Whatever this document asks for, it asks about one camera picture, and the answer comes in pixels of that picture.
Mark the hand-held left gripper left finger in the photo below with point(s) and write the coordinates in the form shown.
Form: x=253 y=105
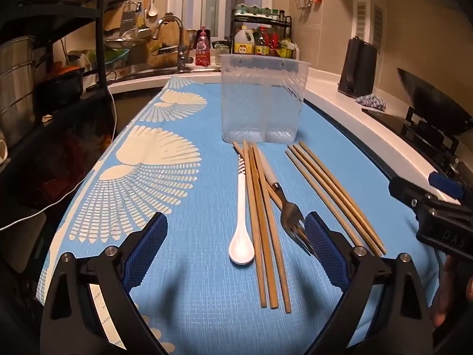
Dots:
x=147 y=251

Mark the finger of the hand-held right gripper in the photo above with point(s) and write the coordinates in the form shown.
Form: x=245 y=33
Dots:
x=406 y=190
x=447 y=186

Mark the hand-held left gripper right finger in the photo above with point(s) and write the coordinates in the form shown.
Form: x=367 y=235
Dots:
x=325 y=251

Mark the clear plastic utensil holder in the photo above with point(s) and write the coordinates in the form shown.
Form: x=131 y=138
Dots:
x=258 y=100

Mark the person's right hand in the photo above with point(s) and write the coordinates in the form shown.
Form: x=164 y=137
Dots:
x=452 y=292

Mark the black gas stove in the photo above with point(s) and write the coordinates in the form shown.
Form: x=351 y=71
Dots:
x=425 y=137

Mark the blue patterned tablecloth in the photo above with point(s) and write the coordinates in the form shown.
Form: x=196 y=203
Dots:
x=214 y=199

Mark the black wok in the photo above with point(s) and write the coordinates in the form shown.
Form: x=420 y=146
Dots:
x=432 y=100

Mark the checkered dishcloth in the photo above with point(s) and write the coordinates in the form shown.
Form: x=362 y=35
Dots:
x=371 y=102

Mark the black electric kettle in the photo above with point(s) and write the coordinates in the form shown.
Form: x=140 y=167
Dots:
x=356 y=70

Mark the white tape roll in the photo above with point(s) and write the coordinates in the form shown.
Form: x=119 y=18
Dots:
x=3 y=151

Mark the steel sink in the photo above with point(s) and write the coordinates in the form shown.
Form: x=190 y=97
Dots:
x=155 y=72

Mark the white plastic bottle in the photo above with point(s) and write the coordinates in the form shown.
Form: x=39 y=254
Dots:
x=292 y=51

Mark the black cooking pot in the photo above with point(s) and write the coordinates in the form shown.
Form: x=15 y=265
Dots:
x=59 y=87

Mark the wooden cutting board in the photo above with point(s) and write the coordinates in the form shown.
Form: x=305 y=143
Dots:
x=168 y=57

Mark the red label sauce bottle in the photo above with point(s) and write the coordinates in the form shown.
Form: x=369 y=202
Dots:
x=274 y=44

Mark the green basin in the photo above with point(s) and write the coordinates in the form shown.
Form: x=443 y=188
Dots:
x=111 y=56

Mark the dark sauce bottle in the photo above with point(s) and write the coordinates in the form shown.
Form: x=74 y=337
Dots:
x=261 y=42

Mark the red dish soap bottle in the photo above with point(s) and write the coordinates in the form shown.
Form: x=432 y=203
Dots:
x=202 y=50

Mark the large steel pot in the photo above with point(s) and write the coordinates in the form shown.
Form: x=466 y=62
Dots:
x=16 y=88

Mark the steel kitchen faucet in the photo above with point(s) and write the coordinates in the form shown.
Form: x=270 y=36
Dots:
x=180 y=44

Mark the steel bowl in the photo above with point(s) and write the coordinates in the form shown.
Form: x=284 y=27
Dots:
x=125 y=40

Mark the black shelf rack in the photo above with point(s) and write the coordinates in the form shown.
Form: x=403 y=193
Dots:
x=99 y=44

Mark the small clear jar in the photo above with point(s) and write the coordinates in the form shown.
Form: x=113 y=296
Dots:
x=221 y=51

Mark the yellow label oil bottle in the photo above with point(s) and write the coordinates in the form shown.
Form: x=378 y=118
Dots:
x=244 y=44

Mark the black spice rack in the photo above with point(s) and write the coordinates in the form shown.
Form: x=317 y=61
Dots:
x=258 y=21

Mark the row of spice jars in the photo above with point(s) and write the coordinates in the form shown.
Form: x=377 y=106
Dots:
x=258 y=11

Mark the steel grater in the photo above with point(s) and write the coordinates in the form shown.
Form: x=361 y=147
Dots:
x=128 y=18

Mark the hanging white ladle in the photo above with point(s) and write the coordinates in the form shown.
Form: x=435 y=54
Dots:
x=152 y=9

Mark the window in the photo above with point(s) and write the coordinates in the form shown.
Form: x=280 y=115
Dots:
x=218 y=0

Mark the wall vent grille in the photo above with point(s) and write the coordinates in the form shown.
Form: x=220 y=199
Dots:
x=361 y=16
x=378 y=26

